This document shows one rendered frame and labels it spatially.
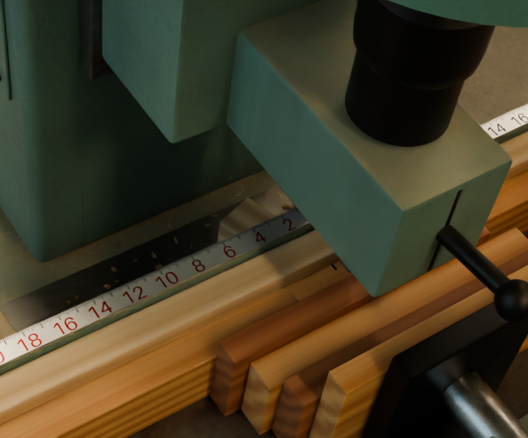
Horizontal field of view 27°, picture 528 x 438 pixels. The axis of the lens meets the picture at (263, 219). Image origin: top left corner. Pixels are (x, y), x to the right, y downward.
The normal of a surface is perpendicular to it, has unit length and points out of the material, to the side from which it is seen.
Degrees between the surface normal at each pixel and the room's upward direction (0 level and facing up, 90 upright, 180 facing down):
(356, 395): 90
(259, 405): 90
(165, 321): 0
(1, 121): 90
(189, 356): 0
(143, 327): 0
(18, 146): 90
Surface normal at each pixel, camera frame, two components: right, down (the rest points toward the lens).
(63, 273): 0.11, -0.63
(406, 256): 0.55, 0.69
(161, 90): -0.83, 0.36
